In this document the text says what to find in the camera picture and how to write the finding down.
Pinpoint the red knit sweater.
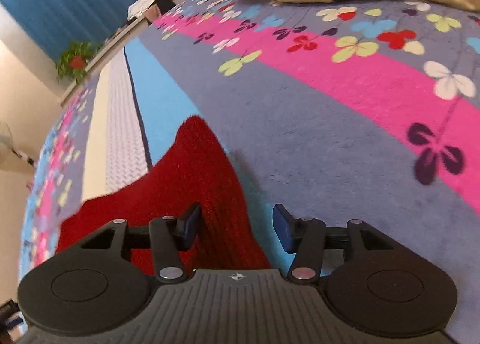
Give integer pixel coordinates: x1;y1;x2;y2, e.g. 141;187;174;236
56;116;270;271

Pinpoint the floral striped bed blanket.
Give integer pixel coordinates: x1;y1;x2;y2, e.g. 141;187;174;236
19;0;479;343

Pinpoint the white standing fan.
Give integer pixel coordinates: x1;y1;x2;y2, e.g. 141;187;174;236
0;121;37;173

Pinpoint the potted green plant red pot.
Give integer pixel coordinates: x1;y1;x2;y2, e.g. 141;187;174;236
55;41;101;83

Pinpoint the pink and black bag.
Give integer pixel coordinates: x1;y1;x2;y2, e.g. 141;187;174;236
144;0;176;25

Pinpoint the white cloth on sill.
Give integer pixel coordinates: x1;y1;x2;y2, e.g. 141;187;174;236
127;0;155;20

